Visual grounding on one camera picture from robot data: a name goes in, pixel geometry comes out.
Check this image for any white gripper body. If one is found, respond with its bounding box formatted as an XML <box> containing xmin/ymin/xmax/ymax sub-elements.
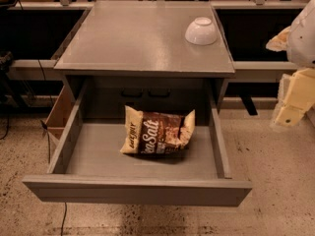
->
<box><xmin>286</xmin><ymin>0</ymin><xmax>315</xmax><ymax>68</ymax></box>

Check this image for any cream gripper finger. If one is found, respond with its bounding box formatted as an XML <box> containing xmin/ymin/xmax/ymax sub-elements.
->
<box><xmin>271</xmin><ymin>68</ymin><xmax>315</xmax><ymax>128</ymax></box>
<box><xmin>266</xmin><ymin>27</ymin><xmax>290</xmax><ymax>52</ymax></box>

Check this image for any brown sea salt chip bag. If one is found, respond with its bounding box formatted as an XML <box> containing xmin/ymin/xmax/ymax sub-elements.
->
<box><xmin>120</xmin><ymin>106</ymin><xmax>195</xmax><ymax>154</ymax></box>

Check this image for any grey cabinet with counter top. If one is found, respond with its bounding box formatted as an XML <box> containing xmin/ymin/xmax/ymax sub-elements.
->
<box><xmin>55</xmin><ymin>1</ymin><xmax>234</xmax><ymax>119</ymax></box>

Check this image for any grey open top drawer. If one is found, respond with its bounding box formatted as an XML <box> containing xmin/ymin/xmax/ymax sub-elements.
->
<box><xmin>23</xmin><ymin>78</ymin><xmax>252</xmax><ymax>207</ymax></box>

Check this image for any white upside-down bowl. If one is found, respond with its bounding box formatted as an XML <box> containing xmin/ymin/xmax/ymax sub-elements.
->
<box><xmin>185</xmin><ymin>17</ymin><xmax>217</xmax><ymax>45</ymax></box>

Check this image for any wooden box beside cabinet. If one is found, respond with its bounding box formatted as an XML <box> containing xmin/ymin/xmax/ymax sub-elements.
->
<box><xmin>45</xmin><ymin>87</ymin><xmax>74</xmax><ymax>141</ymax></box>

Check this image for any black drawer handle right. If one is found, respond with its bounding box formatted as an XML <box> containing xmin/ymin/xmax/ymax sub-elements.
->
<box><xmin>148</xmin><ymin>88</ymin><xmax>170</xmax><ymax>98</ymax></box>

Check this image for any black drawer handle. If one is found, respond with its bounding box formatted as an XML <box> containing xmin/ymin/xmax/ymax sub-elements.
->
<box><xmin>121</xmin><ymin>88</ymin><xmax>143</xmax><ymax>98</ymax></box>
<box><xmin>148</xmin><ymin>88</ymin><xmax>170</xmax><ymax>98</ymax></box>

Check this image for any black drawer handle left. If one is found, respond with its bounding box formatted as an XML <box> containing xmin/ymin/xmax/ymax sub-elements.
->
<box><xmin>121</xmin><ymin>88</ymin><xmax>143</xmax><ymax>98</ymax></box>

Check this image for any black cable on floor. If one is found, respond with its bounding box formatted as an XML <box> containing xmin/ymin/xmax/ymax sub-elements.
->
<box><xmin>60</xmin><ymin>202</ymin><xmax>68</xmax><ymax>236</ymax></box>

